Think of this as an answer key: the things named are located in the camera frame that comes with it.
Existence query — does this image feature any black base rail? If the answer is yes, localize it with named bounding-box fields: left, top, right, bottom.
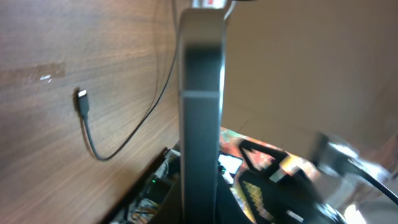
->
left=102, top=147, right=180, bottom=224

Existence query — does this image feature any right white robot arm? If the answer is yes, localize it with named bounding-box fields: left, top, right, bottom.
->
left=238, top=134, right=397, bottom=223

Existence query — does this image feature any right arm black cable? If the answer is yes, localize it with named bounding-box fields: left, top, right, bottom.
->
left=348, top=158, right=398, bottom=206

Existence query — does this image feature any white power strip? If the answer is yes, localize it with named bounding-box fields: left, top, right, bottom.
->
left=191, top=0, right=228, bottom=9

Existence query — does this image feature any black charger cable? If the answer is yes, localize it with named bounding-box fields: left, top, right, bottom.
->
left=76, top=0, right=180, bottom=162

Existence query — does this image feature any blue Galaxy smartphone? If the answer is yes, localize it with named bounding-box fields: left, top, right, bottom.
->
left=178, top=8, right=225, bottom=223

